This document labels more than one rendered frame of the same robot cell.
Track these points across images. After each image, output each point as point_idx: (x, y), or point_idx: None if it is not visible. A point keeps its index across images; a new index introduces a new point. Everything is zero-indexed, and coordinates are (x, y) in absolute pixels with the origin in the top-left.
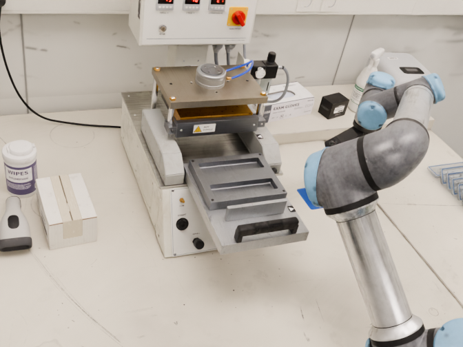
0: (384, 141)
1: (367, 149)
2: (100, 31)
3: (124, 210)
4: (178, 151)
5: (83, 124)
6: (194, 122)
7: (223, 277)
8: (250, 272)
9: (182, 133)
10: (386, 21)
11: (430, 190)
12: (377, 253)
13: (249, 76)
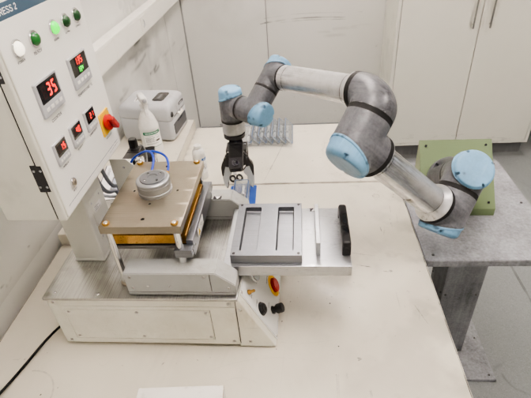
0: (379, 91)
1: (378, 104)
2: None
3: (191, 367)
4: (214, 260)
5: (14, 377)
6: (196, 227)
7: (313, 306)
8: (313, 285)
9: (196, 246)
10: (104, 77)
11: (260, 153)
12: (412, 167)
13: (160, 163)
